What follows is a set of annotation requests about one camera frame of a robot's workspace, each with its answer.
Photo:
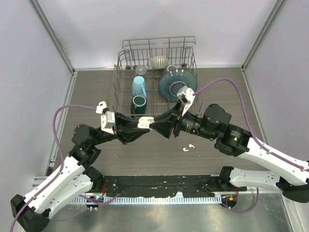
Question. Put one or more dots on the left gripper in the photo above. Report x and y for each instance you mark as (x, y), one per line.
(126, 128)

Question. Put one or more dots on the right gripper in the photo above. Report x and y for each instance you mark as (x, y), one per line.
(165, 127)

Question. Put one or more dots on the oval white charging case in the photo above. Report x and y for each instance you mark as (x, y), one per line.
(145, 121)

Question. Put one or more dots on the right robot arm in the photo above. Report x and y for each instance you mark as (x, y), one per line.
(283, 172)

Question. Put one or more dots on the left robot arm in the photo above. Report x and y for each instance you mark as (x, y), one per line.
(75, 175)

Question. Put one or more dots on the small white charging case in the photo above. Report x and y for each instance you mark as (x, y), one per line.
(102, 104)

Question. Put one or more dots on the dark teal mug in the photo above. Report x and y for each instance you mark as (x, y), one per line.
(138, 105)

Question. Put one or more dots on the large teal plate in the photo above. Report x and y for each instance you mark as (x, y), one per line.
(172, 81)

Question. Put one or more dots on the light blue mug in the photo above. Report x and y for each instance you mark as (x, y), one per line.
(139, 86)

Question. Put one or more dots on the small white-rimmed bowl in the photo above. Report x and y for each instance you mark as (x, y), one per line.
(171, 68)

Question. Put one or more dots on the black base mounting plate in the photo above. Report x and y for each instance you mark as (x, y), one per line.
(163, 186)

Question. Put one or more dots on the clear glass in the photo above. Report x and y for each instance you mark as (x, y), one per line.
(141, 70)

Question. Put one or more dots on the striped ceramic mug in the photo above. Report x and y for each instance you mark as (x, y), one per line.
(158, 62)

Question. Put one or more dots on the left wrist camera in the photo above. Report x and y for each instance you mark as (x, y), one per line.
(107, 119)

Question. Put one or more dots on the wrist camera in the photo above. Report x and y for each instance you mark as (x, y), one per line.
(186, 96)
(107, 119)

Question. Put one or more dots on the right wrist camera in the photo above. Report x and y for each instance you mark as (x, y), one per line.
(186, 96)

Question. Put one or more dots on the wire dish rack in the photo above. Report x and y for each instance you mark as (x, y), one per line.
(180, 53)

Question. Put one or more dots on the white slotted cable duct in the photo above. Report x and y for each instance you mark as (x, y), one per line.
(178, 199)

